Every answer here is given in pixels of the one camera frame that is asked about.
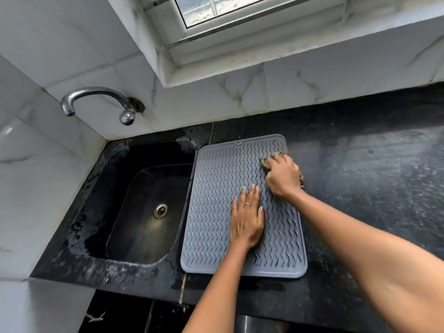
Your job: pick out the person's left little finger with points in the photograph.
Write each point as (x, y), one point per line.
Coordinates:
(235, 209)

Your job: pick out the person's left forearm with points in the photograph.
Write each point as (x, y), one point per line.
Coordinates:
(216, 291)

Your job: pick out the person's left middle finger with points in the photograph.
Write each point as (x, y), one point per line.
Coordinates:
(253, 199)

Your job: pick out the person's right forearm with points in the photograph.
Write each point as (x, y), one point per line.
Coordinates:
(364, 253)

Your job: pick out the white scrap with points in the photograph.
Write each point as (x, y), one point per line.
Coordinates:
(96, 317)

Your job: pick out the dark round bin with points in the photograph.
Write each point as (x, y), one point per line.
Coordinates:
(255, 325)

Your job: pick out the person's right fingers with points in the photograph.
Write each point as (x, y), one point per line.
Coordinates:
(275, 164)

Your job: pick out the dark steel sink basin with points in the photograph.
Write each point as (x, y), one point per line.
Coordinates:
(145, 218)

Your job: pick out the person's left thumb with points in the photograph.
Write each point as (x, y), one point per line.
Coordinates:
(262, 214)

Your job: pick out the white window frame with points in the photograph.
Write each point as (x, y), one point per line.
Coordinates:
(194, 34)

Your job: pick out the person's left hand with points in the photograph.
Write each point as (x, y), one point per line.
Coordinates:
(247, 227)

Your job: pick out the metal window rod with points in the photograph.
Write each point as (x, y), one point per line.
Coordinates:
(242, 24)

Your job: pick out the metal sink drain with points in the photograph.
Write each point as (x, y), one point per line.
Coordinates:
(160, 211)

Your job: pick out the grey ribbed silicone drying mat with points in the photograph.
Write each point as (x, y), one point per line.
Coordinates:
(215, 190)

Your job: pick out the chrome wall tap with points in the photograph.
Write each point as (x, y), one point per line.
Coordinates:
(97, 93)

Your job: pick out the scrubbing sponge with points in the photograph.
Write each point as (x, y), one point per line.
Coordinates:
(269, 159)

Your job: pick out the person's right hand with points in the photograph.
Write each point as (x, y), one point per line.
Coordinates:
(282, 178)

